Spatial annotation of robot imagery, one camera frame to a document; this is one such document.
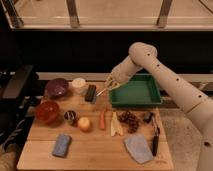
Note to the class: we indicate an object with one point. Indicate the red bowl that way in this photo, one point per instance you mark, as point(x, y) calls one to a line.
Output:
point(47, 112)

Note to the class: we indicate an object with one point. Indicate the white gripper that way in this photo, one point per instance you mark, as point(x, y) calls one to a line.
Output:
point(114, 80)

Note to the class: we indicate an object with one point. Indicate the grey blue cloth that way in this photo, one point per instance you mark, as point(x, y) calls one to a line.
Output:
point(138, 148)

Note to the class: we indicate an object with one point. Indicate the black equipment at left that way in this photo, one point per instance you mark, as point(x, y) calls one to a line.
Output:
point(15, 100)

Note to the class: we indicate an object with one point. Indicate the green plastic tray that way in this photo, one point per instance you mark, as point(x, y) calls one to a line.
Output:
point(141, 91)

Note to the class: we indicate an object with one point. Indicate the small metal cup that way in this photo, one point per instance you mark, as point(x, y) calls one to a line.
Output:
point(70, 116)

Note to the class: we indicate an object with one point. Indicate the orange carrot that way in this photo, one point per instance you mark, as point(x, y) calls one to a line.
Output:
point(102, 119)

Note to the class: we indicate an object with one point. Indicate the small black object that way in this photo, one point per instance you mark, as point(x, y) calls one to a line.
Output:
point(148, 117)

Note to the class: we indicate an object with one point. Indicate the yellow banana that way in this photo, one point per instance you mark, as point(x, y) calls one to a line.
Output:
point(116, 127)

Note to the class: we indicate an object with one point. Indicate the silver fork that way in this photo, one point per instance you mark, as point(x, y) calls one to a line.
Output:
point(101, 90)

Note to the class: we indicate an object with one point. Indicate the wooden cutting board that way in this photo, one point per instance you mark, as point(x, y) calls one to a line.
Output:
point(95, 150)

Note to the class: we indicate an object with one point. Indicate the white cup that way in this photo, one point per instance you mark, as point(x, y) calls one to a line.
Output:
point(78, 85)

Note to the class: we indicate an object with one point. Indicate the black handled knife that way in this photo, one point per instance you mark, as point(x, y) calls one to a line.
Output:
point(155, 140)

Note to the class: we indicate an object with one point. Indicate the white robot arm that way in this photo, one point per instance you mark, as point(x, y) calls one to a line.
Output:
point(197, 106)

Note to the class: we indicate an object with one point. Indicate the black rectangular block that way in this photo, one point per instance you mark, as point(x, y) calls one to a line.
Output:
point(90, 94)

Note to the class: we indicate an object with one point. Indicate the purple bowl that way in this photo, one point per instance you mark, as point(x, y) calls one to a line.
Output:
point(57, 87)

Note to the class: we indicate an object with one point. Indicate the yellow orange ball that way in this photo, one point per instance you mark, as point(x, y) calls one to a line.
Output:
point(84, 123)

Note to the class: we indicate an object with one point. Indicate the blue sponge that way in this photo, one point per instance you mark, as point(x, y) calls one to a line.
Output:
point(61, 145)

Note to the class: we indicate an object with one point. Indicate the bunch of dark grapes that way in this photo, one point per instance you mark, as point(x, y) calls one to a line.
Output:
point(131, 120)

